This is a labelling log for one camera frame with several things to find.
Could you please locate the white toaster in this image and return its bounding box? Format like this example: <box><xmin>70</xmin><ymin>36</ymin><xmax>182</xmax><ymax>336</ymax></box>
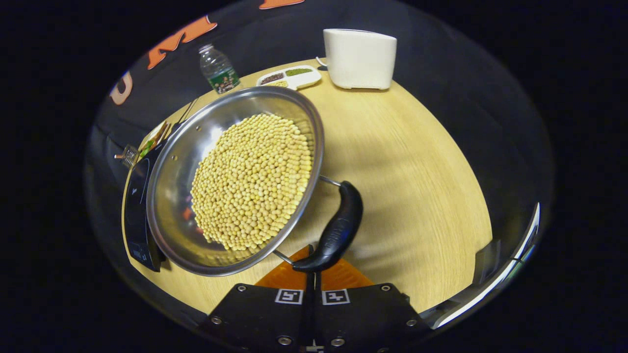
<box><xmin>323</xmin><ymin>28</ymin><xmax>398</xmax><ymax>90</ymax></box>

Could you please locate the steel pot with black handle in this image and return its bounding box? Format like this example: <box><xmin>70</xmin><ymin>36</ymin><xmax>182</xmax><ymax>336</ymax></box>
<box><xmin>146</xmin><ymin>86</ymin><xmax>365</xmax><ymax>277</ymax></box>

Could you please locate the black induction cooktop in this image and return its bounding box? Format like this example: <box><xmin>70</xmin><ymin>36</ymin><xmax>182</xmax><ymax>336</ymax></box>
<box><xmin>123</xmin><ymin>142</ymin><xmax>167</xmax><ymax>273</ymax></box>

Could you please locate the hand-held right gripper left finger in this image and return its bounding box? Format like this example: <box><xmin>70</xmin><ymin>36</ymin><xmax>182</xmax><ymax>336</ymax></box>
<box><xmin>196</xmin><ymin>245</ymin><xmax>314</xmax><ymax>353</ymax></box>

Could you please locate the clear plastic water bottle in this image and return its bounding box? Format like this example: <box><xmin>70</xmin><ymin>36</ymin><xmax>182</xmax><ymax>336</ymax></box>
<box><xmin>198</xmin><ymin>44</ymin><xmax>241</xmax><ymax>95</ymax></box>

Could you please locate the white divided dish with beans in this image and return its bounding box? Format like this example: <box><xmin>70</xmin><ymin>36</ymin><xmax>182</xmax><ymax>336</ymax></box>
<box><xmin>256</xmin><ymin>65</ymin><xmax>322</xmax><ymax>91</ymax></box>

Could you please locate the pile of yellow soybeans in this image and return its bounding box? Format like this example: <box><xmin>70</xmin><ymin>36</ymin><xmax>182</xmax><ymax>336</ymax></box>
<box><xmin>190</xmin><ymin>114</ymin><xmax>314</xmax><ymax>252</ymax></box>

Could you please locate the black backdrop cloth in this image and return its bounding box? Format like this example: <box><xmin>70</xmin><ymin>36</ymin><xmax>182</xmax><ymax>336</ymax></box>
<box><xmin>83</xmin><ymin>0</ymin><xmax>555</xmax><ymax>334</ymax></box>

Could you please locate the small tray with green item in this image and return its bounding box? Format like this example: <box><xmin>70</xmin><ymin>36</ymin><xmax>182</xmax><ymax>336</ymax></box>
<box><xmin>139</xmin><ymin>122</ymin><xmax>172</xmax><ymax>157</ymax></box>

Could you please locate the black cooktop power cable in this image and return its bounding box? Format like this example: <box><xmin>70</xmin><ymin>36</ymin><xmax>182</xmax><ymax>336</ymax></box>
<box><xmin>178</xmin><ymin>98</ymin><xmax>199</xmax><ymax>124</ymax></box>

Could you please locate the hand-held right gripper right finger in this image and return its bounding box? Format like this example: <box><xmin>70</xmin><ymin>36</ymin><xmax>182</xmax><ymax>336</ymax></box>
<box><xmin>314</xmin><ymin>257</ymin><xmax>432</xmax><ymax>353</ymax></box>

